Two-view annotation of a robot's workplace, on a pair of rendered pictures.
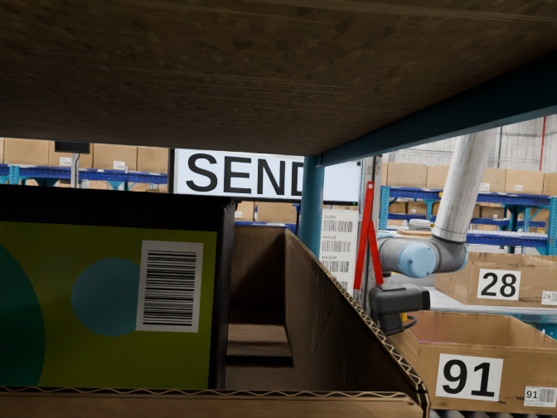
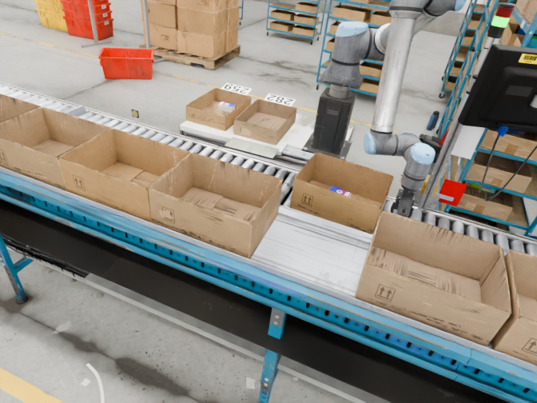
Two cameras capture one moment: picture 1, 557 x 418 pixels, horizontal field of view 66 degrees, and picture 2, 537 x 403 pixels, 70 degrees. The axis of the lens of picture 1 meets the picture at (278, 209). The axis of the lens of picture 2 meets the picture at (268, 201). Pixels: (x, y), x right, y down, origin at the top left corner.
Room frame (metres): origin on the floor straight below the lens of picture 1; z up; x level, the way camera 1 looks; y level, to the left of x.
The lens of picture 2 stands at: (2.71, -0.30, 1.82)
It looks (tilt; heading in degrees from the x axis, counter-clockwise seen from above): 36 degrees down; 203
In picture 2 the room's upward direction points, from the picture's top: 7 degrees clockwise
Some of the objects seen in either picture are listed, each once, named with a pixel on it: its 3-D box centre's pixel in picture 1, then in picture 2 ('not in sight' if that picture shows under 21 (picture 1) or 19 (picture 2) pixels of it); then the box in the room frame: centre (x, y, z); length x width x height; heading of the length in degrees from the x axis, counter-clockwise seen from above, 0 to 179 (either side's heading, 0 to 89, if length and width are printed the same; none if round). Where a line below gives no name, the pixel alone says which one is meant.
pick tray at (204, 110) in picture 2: not in sight; (220, 108); (0.68, -1.57, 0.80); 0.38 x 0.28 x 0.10; 4
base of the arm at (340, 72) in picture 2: not in sight; (344, 68); (0.65, -0.81, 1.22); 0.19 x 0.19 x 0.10
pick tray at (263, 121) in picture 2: not in sight; (266, 121); (0.66, -1.23, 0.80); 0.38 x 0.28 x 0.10; 6
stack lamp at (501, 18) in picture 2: not in sight; (502, 16); (0.97, -0.20, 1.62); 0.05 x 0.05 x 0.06
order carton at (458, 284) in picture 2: not in sight; (428, 273); (1.69, -0.15, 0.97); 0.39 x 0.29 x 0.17; 94
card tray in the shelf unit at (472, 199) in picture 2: not in sight; (481, 189); (0.29, 0.12, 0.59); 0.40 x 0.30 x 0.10; 2
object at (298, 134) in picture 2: not in sight; (270, 128); (0.61, -1.22, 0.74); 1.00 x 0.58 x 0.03; 97
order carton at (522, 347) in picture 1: (468, 356); (341, 192); (1.21, -0.56, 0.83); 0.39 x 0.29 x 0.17; 90
